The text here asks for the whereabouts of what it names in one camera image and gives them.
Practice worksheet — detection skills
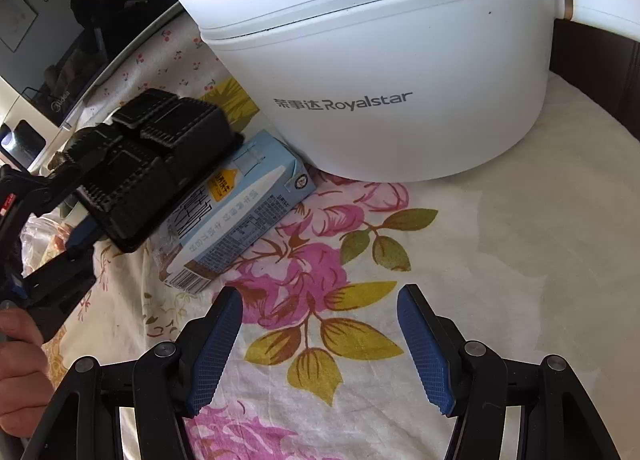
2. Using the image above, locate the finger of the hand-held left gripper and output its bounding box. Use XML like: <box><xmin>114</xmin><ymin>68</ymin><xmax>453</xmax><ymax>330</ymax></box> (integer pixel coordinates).
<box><xmin>22</xmin><ymin>221</ymin><xmax>107</xmax><ymax>342</ymax></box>
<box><xmin>20</xmin><ymin>124</ymin><xmax>126</xmax><ymax>219</ymax></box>

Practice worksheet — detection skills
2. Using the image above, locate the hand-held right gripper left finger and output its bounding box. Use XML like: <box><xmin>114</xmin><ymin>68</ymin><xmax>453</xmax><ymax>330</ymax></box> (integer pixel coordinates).
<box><xmin>30</xmin><ymin>285</ymin><xmax>246</xmax><ymax>460</ymax></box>

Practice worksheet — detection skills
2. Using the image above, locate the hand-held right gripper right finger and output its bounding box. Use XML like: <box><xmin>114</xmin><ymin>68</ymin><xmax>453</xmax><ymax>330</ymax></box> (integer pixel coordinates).
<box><xmin>396</xmin><ymin>284</ymin><xmax>623</xmax><ymax>460</ymax></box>

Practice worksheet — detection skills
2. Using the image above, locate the black plastic tray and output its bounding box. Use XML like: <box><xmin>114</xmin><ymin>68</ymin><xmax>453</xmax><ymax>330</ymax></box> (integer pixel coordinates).
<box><xmin>75</xmin><ymin>88</ymin><xmax>246</xmax><ymax>253</ymax></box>

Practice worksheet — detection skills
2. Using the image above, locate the light blue milk carton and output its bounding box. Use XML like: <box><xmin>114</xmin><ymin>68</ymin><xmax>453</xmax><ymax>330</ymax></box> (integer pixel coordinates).
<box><xmin>157</xmin><ymin>129</ymin><xmax>317</xmax><ymax>295</ymax></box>

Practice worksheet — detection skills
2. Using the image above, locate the person's left hand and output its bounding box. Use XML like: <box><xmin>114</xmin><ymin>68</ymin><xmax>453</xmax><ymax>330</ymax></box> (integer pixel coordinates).
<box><xmin>0</xmin><ymin>309</ymin><xmax>53</xmax><ymax>438</ymax></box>

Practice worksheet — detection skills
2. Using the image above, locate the clear plastic wrapper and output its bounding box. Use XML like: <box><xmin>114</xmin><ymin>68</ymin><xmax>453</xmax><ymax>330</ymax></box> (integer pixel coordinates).
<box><xmin>20</xmin><ymin>212</ymin><xmax>76</xmax><ymax>271</ymax></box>

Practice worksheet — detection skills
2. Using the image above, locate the white appliance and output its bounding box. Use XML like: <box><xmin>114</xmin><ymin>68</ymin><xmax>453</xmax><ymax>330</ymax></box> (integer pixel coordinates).
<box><xmin>0</xmin><ymin>75</ymin><xmax>101</xmax><ymax>176</ymax></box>

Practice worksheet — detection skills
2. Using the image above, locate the floral tablecloth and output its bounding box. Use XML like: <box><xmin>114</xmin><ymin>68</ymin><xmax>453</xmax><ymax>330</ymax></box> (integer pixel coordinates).
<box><xmin>40</xmin><ymin>0</ymin><xmax>640</xmax><ymax>460</ymax></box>

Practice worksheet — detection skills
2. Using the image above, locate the white electric cooking pot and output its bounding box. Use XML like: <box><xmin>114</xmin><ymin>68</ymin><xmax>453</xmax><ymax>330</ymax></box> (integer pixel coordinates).
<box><xmin>131</xmin><ymin>0</ymin><xmax>640</xmax><ymax>183</ymax></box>

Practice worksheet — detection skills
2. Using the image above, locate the picture frame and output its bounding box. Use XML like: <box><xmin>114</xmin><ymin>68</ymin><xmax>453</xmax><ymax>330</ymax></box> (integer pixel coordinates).
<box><xmin>0</xmin><ymin>0</ymin><xmax>38</xmax><ymax>56</ymax></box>

